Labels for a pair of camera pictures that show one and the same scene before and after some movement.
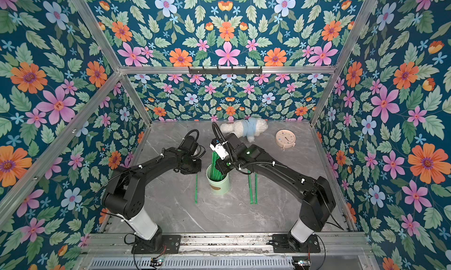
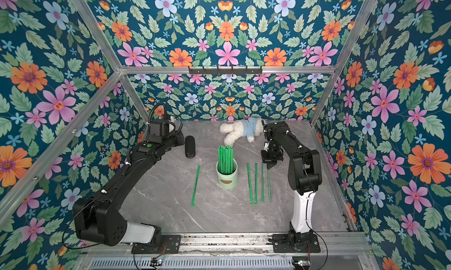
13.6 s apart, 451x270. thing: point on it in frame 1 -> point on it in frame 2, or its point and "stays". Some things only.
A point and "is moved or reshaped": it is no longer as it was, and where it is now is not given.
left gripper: (198, 169) -> (180, 139)
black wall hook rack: (225, 71) stays
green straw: (256, 188) stays
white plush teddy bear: (249, 127) stays
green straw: (196, 189) is moved or reshaped
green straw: (250, 187) stays
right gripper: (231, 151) -> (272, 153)
